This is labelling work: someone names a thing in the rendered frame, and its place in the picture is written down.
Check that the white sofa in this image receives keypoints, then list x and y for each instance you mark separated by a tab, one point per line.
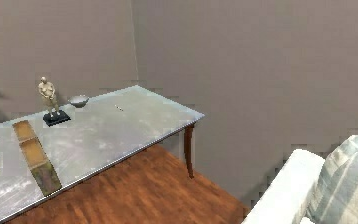
287	190

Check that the grey marble top table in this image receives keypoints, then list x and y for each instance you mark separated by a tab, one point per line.
120	130

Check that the grey bowl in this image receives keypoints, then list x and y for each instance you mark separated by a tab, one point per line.
78	100

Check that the tan figure statue black base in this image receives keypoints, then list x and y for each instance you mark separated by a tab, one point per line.
50	96

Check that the long orange wooden tray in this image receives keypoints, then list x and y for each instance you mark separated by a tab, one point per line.
37	156

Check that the grey striped cushion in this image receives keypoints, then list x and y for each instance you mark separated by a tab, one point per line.
345	180

